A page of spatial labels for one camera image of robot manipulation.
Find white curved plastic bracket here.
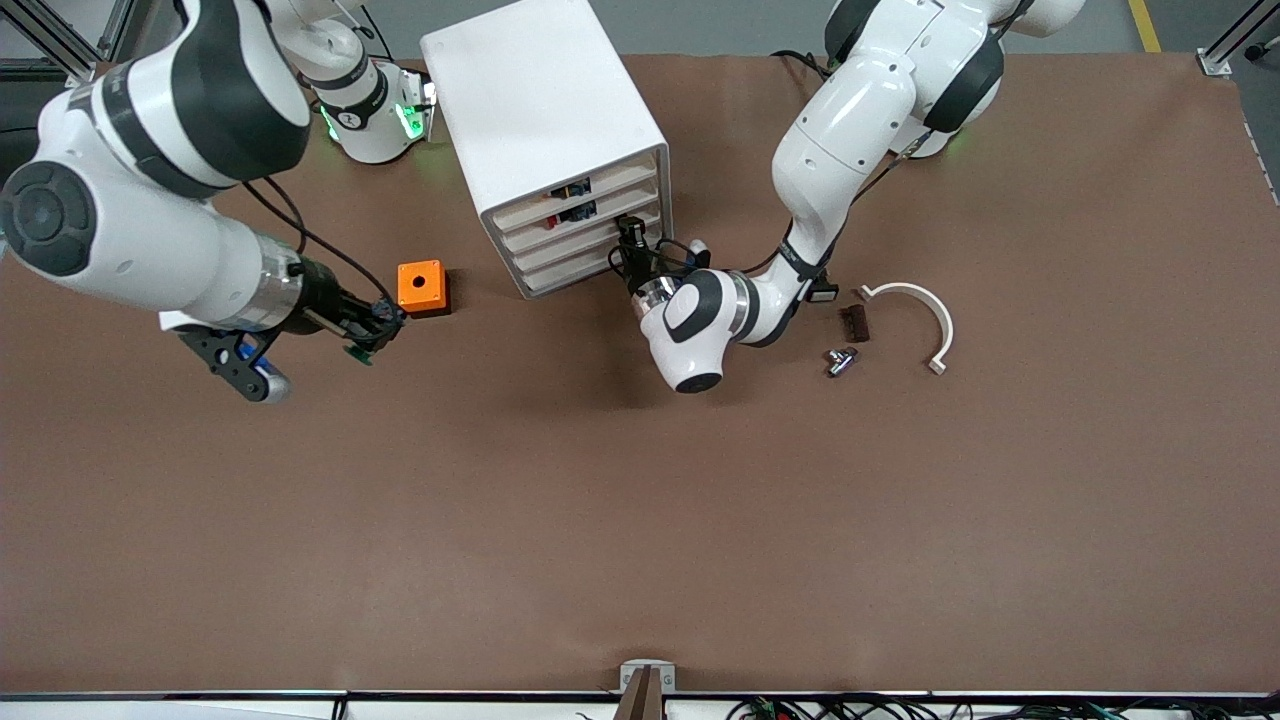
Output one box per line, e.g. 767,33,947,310
857,281,955,377

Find white table edge rail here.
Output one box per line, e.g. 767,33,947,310
0,692,1280,720

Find aluminium frame profile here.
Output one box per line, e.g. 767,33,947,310
5,0,136,87
1197,0,1280,79

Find orange box with round hole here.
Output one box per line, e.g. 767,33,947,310
397,260,451,319

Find brown table mat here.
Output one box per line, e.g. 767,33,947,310
0,50,1280,697

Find black cable tangle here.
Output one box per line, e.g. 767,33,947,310
725,693,1280,720

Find grey metal mounting bracket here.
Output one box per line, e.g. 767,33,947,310
612,658,678,720

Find white drawer cabinet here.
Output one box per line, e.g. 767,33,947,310
420,0,673,300

